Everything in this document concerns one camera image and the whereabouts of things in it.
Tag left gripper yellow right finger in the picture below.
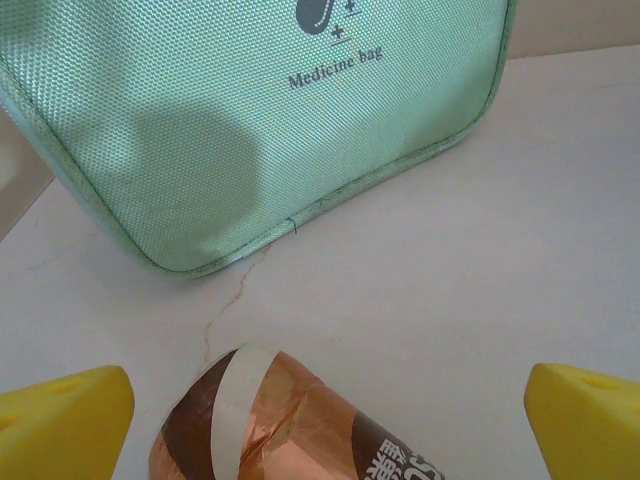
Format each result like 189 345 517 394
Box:
525 362 640 480

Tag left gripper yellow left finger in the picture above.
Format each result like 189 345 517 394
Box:
0 364 136 480

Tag bottle with copper red label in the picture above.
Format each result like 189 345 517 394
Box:
154 342 449 480

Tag green medicine bag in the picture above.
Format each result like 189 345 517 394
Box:
0 0 516 284

